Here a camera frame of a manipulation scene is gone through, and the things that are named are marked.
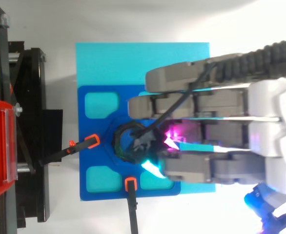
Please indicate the large black hex nut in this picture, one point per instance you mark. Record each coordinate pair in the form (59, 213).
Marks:
(118, 148)

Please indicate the black-and-orange clip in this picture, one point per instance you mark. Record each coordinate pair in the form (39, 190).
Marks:
(79, 146)
(132, 202)

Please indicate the black stand with green tape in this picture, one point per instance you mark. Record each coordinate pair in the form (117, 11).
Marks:
(33, 97)

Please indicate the blue plate with square hollows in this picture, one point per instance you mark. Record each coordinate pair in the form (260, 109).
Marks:
(99, 151)

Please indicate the large turquoise plate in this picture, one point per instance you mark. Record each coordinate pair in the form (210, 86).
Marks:
(108, 63)

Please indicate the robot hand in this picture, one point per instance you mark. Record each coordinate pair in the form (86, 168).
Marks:
(230, 104)

